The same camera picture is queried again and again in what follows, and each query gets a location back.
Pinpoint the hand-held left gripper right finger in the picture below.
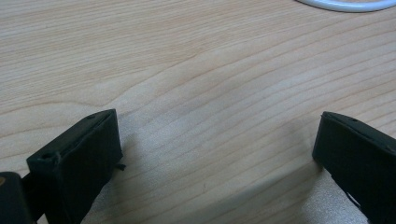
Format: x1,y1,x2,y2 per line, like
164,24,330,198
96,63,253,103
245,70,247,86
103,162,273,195
312,111,396,224

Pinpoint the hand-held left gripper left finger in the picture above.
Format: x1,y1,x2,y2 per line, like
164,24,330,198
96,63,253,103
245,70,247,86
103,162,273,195
25,108,127,224

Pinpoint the white plate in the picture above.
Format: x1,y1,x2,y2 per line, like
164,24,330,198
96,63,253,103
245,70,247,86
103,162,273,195
294,0,396,13

